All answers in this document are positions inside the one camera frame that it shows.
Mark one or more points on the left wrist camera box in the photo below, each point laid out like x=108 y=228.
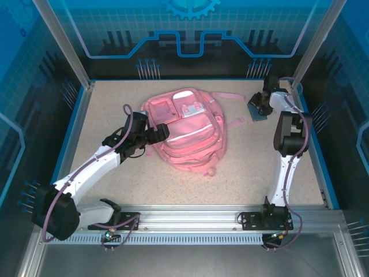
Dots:
x=137 y=122

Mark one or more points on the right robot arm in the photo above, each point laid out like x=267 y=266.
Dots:
x=291 y=135

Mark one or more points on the grey metal shelf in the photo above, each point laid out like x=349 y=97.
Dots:
x=184 y=262

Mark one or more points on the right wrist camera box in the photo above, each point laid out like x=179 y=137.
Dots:
x=271 y=83

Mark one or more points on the aluminium frame post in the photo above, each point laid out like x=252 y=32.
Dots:
x=314 y=49
x=67 y=49

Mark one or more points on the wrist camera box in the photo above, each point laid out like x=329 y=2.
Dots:
x=137 y=122
x=271 y=83

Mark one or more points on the grey-blue pouch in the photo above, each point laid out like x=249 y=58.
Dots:
x=261 y=116

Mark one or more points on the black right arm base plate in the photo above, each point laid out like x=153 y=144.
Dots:
x=250 y=220

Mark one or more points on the aluminium mounting rail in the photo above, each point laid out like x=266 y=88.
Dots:
x=187 y=216

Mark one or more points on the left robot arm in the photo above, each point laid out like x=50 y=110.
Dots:
x=86 y=170

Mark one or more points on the pink backpack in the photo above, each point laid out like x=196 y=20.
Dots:
x=190 y=138

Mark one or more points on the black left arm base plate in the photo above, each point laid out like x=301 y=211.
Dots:
x=127 y=222

